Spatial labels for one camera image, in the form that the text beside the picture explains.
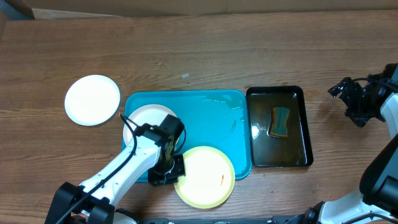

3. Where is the yellow green sponge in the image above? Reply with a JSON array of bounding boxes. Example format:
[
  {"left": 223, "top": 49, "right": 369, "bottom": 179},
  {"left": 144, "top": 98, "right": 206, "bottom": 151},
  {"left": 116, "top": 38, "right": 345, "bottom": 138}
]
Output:
[{"left": 269, "top": 107, "right": 290, "bottom": 138}]

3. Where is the white plate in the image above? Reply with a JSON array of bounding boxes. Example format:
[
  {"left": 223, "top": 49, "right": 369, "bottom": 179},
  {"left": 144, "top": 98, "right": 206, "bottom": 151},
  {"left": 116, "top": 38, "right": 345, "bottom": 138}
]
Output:
[
  {"left": 127, "top": 104, "right": 177, "bottom": 131},
  {"left": 64, "top": 75, "right": 121, "bottom": 126}
]

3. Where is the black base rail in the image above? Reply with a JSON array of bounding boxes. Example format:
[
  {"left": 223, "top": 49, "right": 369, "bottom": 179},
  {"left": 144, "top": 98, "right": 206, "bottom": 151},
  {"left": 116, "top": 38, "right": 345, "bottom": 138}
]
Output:
[{"left": 138, "top": 214, "right": 304, "bottom": 224}]

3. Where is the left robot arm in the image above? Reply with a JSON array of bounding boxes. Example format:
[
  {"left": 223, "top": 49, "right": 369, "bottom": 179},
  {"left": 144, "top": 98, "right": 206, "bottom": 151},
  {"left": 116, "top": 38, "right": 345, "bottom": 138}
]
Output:
[{"left": 45, "top": 114, "right": 186, "bottom": 223}]

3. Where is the blue plastic tray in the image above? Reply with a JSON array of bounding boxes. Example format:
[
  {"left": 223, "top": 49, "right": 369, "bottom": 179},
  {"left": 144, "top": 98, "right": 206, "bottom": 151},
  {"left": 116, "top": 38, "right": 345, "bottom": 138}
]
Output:
[{"left": 124, "top": 90, "right": 252, "bottom": 180}]

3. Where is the yellow green plate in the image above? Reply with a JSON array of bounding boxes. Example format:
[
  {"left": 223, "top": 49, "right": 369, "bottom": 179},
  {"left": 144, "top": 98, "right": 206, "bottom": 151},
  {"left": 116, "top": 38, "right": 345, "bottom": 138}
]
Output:
[{"left": 174, "top": 146, "right": 235, "bottom": 209}]

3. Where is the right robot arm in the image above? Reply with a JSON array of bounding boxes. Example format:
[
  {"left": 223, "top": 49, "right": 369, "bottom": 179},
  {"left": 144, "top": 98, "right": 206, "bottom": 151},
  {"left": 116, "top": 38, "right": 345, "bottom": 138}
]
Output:
[{"left": 289, "top": 63, "right": 397, "bottom": 224}]

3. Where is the black water tray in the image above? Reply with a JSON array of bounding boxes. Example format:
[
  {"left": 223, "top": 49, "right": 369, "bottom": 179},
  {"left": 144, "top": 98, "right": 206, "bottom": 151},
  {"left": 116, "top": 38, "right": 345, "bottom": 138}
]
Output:
[{"left": 246, "top": 86, "right": 313, "bottom": 167}]

